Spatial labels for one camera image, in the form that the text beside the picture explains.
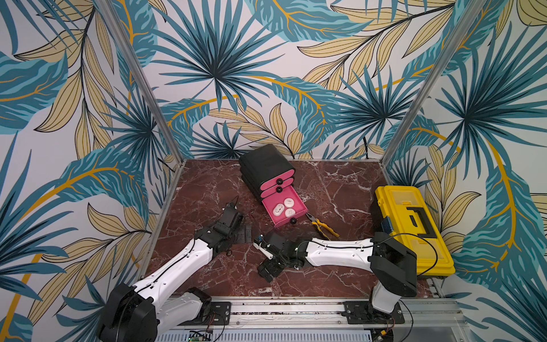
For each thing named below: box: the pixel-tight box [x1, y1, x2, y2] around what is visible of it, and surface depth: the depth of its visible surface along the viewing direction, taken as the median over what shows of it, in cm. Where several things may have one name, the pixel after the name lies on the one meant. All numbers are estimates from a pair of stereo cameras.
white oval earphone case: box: [272, 203, 285, 216], surface depth 99 cm
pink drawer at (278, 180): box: [259, 168, 296, 191], surface depth 92 cm
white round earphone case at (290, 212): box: [284, 208, 296, 218], surface depth 99 cm
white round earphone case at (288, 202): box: [283, 198, 295, 208], surface depth 102 cm
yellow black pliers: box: [305, 212, 340, 241], surface depth 97 cm
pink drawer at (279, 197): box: [261, 185, 309, 228], surface depth 100 cm
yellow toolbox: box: [375, 185, 456, 277], surface depth 81 cm
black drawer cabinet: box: [238, 143, 296, 204], surface depth 95 cm
